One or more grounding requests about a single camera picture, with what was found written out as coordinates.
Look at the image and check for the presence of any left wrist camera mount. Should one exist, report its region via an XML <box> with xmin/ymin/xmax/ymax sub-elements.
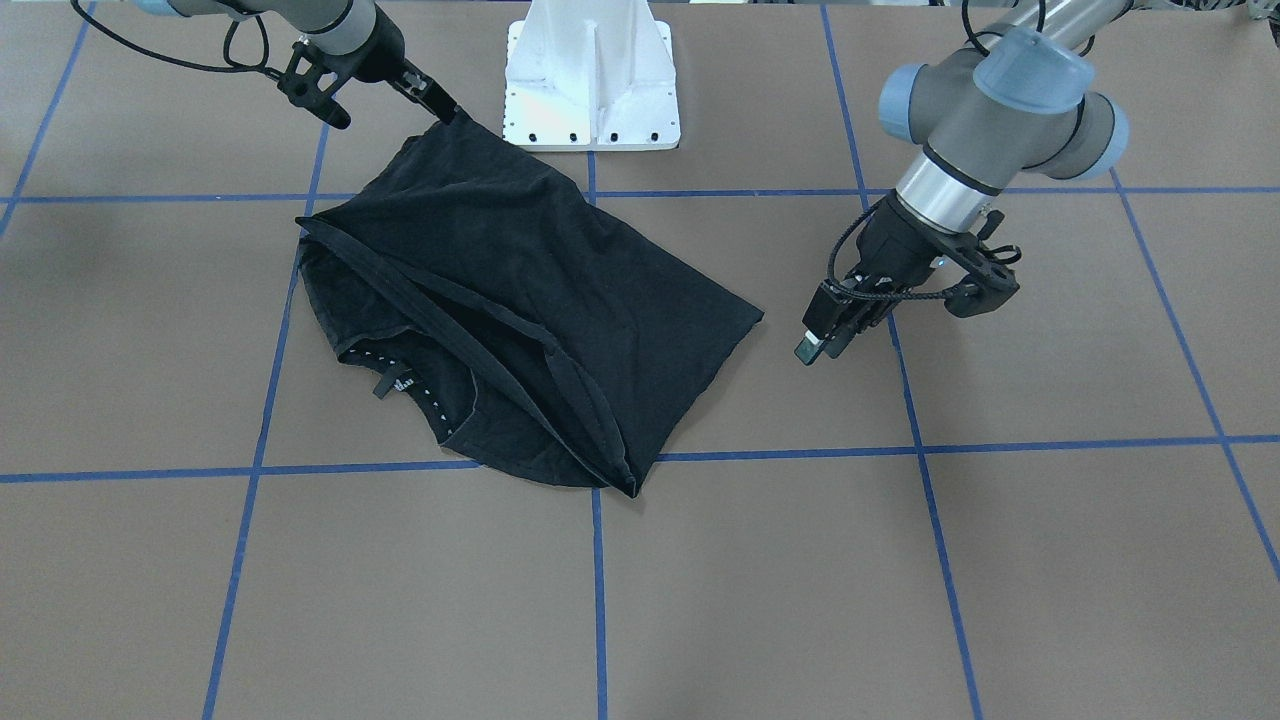
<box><xmin>925</xmin><ymin>210</ymin><xmax>1021</xmax><ymax>318</ymax></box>

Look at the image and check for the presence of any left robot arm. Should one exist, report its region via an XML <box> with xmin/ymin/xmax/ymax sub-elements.
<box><xmin>795</xmin><ymin>1</ymin><xmax>1137</xmax><ymax>364</ymax></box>

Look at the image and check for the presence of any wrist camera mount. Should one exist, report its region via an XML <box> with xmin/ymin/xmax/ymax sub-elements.
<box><xmin>925</xmin><ymin>210</ymin><xmax>1021</xmax><ymax>318</ymax></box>
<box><xmin>276</xmin><ymin>38</ymin><xmax>356</xmax><ymax>129</ymax></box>

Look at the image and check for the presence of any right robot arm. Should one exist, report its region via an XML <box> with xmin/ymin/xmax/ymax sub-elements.
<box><xmin>134</xmin><ymin>1</ymin><xmax>460</xmax><ymax>129</ymax></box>

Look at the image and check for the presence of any black printed t-shirt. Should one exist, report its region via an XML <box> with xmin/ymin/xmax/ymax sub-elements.
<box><xmin>300</xmin><ymin>113</ymin><xmax>763</xmax><ymax>497</ymax></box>

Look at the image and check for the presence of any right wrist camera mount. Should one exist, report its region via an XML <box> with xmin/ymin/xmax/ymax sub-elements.
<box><xmin>276</xmin><ymin>38</ymin><xmax>356</xmax><ymax>129</ymax></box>

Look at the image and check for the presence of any black braided cable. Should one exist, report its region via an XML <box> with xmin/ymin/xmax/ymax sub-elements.
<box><xmin>70</xmin><ymin>0</ymin><xmax>301</xmax><ymax>81</ymax></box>
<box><xmin>826</xmin><ymin>0</ymin><xmax>1101</xmax><ymax>301</ymax></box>

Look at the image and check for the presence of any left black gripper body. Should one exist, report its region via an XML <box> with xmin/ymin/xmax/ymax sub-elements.
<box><xmin>852</xmin><ymin>193</ymin><xmax>945</xmax><ymax>301</ymax></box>

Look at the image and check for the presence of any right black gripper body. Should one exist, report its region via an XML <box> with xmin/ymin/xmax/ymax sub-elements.
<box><xmin>342</xmin><ymin>14</ymin><xmax>408</xmax><ymax>83</ymax></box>

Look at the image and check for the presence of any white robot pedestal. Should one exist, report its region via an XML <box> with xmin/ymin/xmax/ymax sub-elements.
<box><xmin>500</xmin><ymin>1</ymin><xmax>682</xmax><ymax>152</ymax></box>

